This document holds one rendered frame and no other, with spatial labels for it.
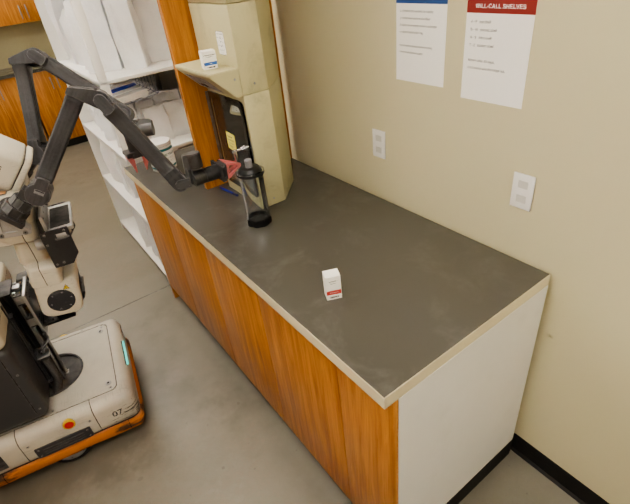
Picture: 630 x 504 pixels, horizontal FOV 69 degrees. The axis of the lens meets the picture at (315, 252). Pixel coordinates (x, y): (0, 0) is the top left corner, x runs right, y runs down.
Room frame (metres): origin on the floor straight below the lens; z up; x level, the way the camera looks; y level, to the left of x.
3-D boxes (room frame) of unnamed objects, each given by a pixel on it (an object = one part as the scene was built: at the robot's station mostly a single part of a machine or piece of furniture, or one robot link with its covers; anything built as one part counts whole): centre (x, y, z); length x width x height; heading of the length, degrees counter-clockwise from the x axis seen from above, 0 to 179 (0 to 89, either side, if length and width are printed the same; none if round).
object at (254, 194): (1.62, 0.21, 1.06); 0.11 x 0.11 x 0.21
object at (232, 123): (1.86, 0.29, 1.19); 0.30 x 0.01 x 0.40; 33
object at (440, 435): (1.75, 0.13, 0.45); 2.05 x 0.67 x 0.90; 33
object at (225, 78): (1.83, 0.33, 1.46); 0.32 x 0.12 x 0.10; 33
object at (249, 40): (1.93, 0.17, 1.33); 0.32 x 0.25 x 0.77; 33
